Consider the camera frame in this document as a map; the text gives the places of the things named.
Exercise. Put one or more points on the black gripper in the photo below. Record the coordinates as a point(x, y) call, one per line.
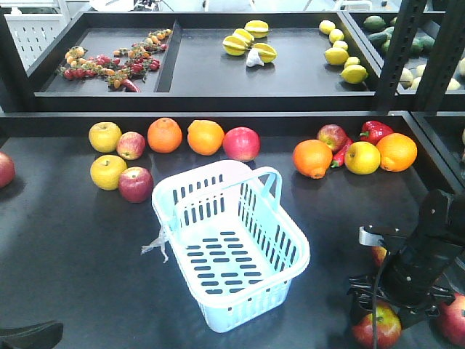
point(405, 281)

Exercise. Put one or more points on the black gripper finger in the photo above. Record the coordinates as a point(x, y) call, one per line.
point(43, 335)

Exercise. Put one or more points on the red yellow apple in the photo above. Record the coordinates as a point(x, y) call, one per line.
point(450, 322)
point(378, 254)

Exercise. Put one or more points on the light blue plastic basket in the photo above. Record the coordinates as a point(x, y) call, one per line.
point(236, 246)

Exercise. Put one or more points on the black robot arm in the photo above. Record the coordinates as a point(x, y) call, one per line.
point(440, 227)

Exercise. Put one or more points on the large orange right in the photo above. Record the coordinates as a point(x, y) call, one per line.
point(398, 152)

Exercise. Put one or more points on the red chili pepper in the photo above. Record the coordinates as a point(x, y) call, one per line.
point(339, 157)

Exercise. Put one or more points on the red bell pepper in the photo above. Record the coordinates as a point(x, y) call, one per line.
point(373, 131)

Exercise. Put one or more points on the orange with navel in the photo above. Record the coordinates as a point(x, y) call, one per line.
point(312, 158)

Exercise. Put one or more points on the dark red apple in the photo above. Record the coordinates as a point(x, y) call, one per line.
point(333, 136)

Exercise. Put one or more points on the red apple far corner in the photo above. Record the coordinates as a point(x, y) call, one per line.
point(7, 170)

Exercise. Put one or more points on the black wooden display stand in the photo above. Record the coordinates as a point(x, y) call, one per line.
point(70, 252)

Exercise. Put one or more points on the yellow pear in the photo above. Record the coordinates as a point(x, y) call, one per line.
point(106, 170)
point(104, 136)

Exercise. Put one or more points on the yellow pear back left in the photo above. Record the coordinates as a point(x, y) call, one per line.
point(104, 136)

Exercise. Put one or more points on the pink red small apple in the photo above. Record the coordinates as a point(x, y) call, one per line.
point(131, 145)

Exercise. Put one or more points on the red apple beside oranges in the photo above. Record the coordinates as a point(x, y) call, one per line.
point(241, 144)

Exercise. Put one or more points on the orange middle left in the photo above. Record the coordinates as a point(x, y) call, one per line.
point(164, 135)

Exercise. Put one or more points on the orange middle right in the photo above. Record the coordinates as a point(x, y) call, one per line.
point(205, 137)

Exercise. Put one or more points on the white garlic bulb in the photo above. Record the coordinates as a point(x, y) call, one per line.
point(253, 59)

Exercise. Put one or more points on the black shelf upright post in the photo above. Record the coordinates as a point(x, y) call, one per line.
point(408, 19)

